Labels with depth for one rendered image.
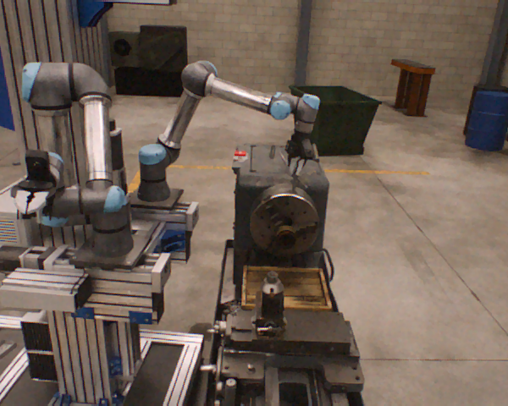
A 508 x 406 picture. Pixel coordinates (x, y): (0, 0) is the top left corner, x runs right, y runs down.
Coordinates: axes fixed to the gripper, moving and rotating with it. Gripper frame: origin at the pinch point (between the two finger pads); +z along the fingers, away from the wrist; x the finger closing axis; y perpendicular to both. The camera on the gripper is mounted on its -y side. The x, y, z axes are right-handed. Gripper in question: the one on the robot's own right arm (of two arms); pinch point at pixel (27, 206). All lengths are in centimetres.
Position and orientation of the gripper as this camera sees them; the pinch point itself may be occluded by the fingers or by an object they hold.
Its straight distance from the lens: 106.8
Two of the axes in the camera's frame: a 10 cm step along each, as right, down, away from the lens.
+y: -1.8, 9.2, 3.6
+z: 2.7, 3.9, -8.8
